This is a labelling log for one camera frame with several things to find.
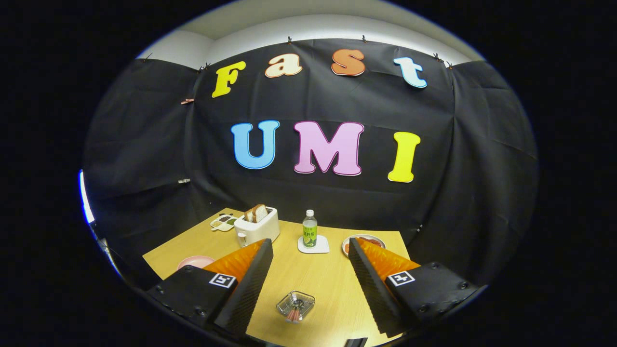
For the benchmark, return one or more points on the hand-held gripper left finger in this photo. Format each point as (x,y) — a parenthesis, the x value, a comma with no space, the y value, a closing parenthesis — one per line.
(248,289)

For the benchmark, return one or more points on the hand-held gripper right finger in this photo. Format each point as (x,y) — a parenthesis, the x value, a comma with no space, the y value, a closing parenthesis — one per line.
(368,289)

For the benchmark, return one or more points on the white plate with food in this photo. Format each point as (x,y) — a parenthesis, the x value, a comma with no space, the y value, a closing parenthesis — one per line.
(373,239)

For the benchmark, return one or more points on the dark flat object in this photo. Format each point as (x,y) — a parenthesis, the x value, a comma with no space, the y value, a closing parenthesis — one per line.
(355,342)

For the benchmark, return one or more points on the pink round plate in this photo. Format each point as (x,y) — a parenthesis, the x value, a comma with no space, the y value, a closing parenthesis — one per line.
(195,261)

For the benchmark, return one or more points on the white toaster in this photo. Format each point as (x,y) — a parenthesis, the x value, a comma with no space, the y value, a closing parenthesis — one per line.
(260,230)

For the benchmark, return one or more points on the white square coaster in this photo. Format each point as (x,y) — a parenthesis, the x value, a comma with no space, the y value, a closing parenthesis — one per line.
(320,246)

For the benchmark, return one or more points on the white divided snack dish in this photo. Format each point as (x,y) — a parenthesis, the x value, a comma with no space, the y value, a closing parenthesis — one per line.
(223,221)

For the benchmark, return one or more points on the toast bread slice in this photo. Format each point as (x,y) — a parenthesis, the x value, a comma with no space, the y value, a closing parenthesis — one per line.
(260,212)
(249,214)

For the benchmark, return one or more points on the green drink bottle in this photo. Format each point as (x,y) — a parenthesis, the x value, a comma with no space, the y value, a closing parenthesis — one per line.
(309,231)

